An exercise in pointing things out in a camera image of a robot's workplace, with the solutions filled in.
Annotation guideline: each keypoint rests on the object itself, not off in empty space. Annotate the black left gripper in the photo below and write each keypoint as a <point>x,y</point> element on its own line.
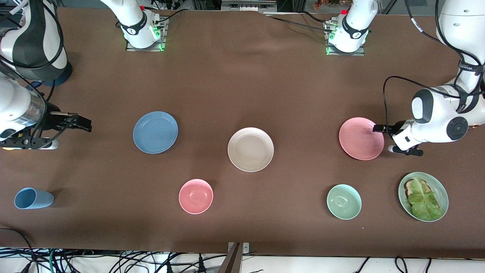
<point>390,128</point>

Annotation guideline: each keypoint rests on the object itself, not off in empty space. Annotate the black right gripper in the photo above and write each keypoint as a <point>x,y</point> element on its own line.
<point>54,119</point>

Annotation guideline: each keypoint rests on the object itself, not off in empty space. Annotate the pink plate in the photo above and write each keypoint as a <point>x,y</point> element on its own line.
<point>360,138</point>

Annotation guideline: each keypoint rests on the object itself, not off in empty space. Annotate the blue plate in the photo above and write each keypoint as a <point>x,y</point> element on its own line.
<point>155,132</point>

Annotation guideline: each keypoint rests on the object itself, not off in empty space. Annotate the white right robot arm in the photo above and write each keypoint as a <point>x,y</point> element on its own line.
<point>132,19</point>

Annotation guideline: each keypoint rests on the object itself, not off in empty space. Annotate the dark blue pot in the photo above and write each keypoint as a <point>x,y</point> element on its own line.
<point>63,77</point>

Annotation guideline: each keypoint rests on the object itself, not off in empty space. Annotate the slice of brown bread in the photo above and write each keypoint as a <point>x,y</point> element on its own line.
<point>409,185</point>

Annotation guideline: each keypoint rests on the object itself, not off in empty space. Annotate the yellow lemon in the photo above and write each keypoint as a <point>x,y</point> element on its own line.
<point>8,148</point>

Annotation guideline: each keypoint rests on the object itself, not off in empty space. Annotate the green bowl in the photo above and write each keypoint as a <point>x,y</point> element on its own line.
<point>344,202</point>

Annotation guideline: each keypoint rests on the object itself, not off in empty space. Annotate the green lettuce leaf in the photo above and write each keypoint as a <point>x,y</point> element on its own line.
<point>422,201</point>

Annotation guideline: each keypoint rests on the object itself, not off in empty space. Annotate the green plate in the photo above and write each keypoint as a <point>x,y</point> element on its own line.
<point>440,189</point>

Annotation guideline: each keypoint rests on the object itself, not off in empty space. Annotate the blue cup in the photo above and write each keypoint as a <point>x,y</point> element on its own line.
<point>34,198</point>

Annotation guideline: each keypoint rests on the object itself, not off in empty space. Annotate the beige plate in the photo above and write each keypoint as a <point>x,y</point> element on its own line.
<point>250,149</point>

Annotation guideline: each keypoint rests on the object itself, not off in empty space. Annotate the pink bowl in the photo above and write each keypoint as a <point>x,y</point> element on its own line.
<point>196,196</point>

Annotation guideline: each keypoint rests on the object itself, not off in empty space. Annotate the brown table cloth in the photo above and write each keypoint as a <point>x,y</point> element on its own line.
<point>242,83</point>

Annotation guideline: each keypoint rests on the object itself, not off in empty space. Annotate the black power plug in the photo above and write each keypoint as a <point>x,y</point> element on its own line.
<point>201,267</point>

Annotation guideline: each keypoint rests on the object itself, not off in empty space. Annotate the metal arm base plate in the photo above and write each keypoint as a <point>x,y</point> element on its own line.
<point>161,41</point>
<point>362,51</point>

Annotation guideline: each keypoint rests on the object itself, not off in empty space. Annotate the metal table edge bracket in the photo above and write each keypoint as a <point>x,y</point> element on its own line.
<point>246,247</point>

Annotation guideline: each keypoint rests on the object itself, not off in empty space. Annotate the aluminium frame bar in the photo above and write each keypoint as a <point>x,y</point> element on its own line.
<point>248,5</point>

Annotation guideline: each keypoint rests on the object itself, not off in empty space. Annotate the dark camera post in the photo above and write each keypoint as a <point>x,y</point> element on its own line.
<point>232,261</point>

